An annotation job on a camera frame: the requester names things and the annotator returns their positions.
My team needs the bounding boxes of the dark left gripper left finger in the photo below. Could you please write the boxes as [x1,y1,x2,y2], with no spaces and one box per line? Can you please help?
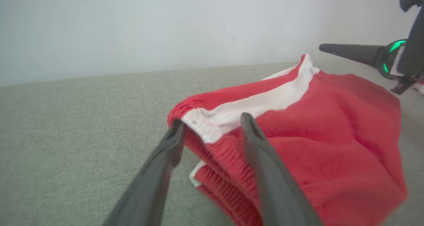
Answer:
[103,119,186,226]

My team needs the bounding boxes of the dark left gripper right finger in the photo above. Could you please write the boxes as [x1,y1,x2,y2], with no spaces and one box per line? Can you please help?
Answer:
[240,113,323,226]

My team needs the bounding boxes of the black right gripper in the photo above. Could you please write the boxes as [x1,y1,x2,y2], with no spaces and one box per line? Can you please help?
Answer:
[319,8,424,81]

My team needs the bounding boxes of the red white sports shorts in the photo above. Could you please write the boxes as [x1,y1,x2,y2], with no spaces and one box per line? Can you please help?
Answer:
[167,54,408,226]

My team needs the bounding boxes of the grey fabric sofa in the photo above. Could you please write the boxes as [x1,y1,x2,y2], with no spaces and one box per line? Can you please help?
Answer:
[0,56,424,226]

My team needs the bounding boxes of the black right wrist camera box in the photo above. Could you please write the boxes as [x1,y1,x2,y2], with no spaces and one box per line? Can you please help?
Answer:
[399,0,424,13]

